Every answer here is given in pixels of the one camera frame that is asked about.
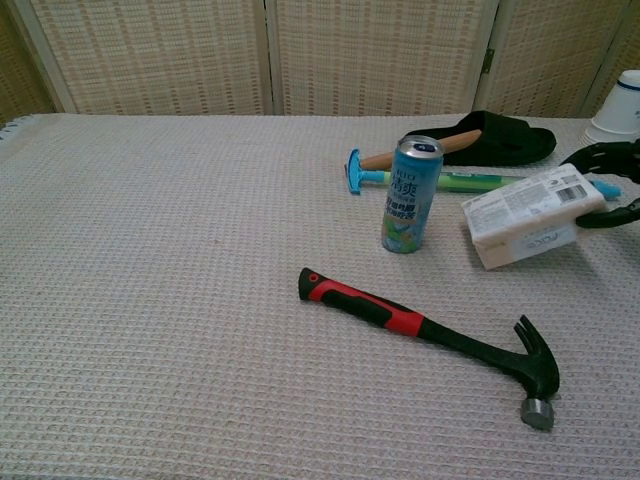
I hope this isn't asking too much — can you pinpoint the woven folding screen panel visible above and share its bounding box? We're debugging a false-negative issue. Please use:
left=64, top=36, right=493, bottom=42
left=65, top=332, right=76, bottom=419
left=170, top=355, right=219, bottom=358
left=7, top=0, right=275, bottom=117
left=472, top=0, right=634, bottom=120
left=582, top=0, right=640, bottom=119
left=0, top=0, right=57, bottom=126
left=264, top=0, right=501, bottom=117

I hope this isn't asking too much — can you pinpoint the white tissue pack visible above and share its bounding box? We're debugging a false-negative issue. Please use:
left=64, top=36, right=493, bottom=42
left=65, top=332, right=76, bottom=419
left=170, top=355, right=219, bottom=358
left=460, top=163, right=608, bottom=272

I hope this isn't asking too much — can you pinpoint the stack of white paper cups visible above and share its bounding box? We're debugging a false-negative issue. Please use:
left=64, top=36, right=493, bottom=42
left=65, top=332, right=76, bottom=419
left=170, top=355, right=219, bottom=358
left=582, top=69, right=640, bottom=147

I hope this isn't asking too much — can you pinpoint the black slipper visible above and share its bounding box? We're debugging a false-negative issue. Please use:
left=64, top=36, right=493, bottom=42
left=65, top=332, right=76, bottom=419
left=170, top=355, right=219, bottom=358
left=403, top=110, right=558, bottom=168

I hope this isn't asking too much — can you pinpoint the wooden stick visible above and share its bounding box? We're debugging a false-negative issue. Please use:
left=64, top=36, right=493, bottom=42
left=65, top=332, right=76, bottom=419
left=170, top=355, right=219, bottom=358
left=360, top=128, right=484, bottom=171

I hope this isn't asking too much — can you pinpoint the blue drink can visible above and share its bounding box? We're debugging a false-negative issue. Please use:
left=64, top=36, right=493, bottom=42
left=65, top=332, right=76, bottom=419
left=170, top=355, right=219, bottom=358
left=381, top=134, right=445, bottom=255

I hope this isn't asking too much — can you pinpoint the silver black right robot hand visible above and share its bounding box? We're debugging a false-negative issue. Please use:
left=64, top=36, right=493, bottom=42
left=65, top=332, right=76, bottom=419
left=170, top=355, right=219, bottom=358
left=558, top=139, right=640, bottom=230

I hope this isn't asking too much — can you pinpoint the green tube with blue handle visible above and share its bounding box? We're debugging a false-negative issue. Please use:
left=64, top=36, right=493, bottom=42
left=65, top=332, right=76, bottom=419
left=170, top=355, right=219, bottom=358
left=346, top=148, right=624, bottom=202

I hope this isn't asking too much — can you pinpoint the red black claw hammer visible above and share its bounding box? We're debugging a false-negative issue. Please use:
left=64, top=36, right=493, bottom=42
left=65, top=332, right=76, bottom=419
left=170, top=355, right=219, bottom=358
left=298, top=267, right=561, bottom=432

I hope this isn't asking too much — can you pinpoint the beige waffle weave tablecloth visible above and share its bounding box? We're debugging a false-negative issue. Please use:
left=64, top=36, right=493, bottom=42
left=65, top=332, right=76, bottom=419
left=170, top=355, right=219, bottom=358
left=0, top=113, right=640, bottom=480

